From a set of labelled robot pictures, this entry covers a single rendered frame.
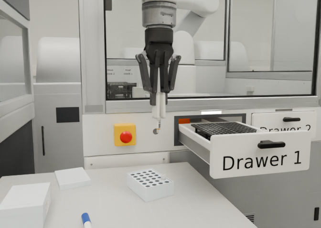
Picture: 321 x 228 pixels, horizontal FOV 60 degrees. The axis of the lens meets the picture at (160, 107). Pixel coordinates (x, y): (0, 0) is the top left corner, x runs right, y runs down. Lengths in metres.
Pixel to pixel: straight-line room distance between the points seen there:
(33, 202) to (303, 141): 0.69
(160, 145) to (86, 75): 0.36
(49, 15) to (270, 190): 3.71
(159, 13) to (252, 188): 0.81
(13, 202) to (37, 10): 3.81
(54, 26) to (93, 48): 3.34
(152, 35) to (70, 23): 3.59
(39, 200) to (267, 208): 0.93
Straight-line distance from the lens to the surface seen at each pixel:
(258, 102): 1.15
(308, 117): 1.29
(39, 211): 0.67
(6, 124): 1.38
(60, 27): 4.28
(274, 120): 1.19
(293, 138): 0.83
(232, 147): 0.74
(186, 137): 0.96
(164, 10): 0.72
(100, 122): 0.98
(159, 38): 0.72
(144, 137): 1.01
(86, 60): 0.97
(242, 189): 1.21
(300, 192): 1.38
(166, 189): 0.76
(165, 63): 0.74
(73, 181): 0.86
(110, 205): 0.74
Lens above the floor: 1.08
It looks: 7 degrees down
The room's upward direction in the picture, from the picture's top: straight up
